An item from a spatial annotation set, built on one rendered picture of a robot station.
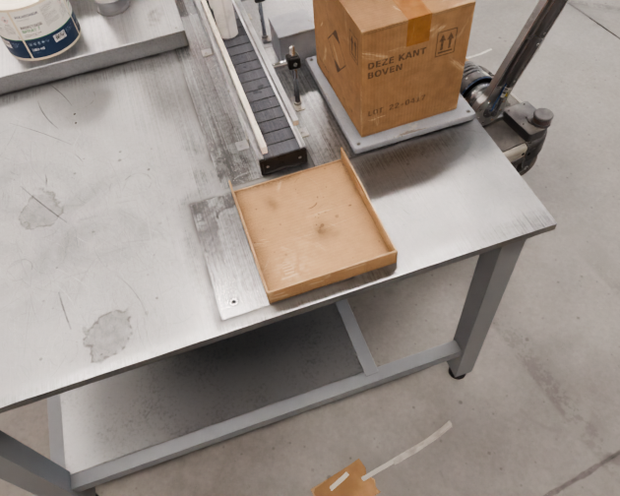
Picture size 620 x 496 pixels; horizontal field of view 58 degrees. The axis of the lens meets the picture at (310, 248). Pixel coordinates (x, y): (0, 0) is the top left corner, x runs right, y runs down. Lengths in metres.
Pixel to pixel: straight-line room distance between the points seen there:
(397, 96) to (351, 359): 0.78
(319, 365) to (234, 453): 0.40
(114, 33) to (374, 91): 0.80
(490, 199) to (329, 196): 0.34
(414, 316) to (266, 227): 0.95
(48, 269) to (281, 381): 0.73
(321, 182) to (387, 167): 0.15
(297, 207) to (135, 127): 0.49
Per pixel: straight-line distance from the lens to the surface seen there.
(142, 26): 1.72
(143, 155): 1.39
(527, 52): 2.10
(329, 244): 1.13
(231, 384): 1.68
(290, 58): 1.34
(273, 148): 1.25
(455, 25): 1.23
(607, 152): 2.66
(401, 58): 1.21
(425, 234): 1.15
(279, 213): 1.19
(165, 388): 1.73
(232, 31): 1.58
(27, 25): 1.67
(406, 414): 1.85
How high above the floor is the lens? 1.75
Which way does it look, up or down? 55 degrees down
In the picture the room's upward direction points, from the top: 7 degrees counter-clockwise
